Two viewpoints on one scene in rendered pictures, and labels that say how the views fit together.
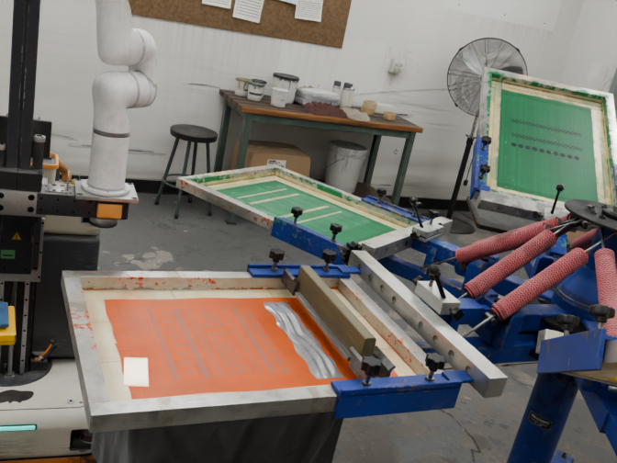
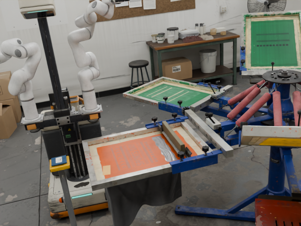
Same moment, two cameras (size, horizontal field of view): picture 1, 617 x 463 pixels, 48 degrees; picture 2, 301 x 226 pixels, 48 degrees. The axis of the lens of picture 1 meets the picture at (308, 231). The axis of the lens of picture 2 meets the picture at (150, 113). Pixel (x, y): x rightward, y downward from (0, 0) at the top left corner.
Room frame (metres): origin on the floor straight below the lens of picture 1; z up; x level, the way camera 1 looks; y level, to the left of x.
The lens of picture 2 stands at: (-0.46, -0.43, 2.11)
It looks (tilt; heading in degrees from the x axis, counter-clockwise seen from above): 24 degrees down; 13
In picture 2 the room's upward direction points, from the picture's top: 6 degrees counter-clockwise
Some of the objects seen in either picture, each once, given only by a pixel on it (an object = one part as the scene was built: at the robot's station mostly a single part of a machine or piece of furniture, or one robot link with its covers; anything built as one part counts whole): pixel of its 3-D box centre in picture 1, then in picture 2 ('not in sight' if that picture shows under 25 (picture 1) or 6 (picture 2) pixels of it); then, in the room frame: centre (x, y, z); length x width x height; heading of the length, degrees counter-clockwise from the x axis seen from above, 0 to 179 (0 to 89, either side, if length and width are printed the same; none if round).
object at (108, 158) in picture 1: (107, 159); (89, 98); (1.76, 0.56, 1.21); 0.16 x 0.13 x 0.15; 23
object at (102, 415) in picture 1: (250, 333); (144, 149); (1.43, 0.09, 0.97); 0.79 x 0.58 x 0.04; 117
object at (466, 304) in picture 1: (450, 311); (220, 127); (1.69, -0.41, 1.02); 0.17 x 0.06 x 0.05; 117
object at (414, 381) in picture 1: (395, 393); (193, 162); (1.29, -0.25, 0.98); 0.30 x 0.05 x 0.07; 117
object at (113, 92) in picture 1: (117, 102); (87, 79); (1.76, 0.55, 1.37); 0.13 x 0.10 x 0.16; 152
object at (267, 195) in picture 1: (341, 197); (184, 87); (2.41, -0.09, 1.05); 1.08 x 0.61 x 0.23; 57
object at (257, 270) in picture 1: (298, 278); (165, 125); (1.79, 0.00, 0.98); 0.30 x 0.05 x 0.07; 117
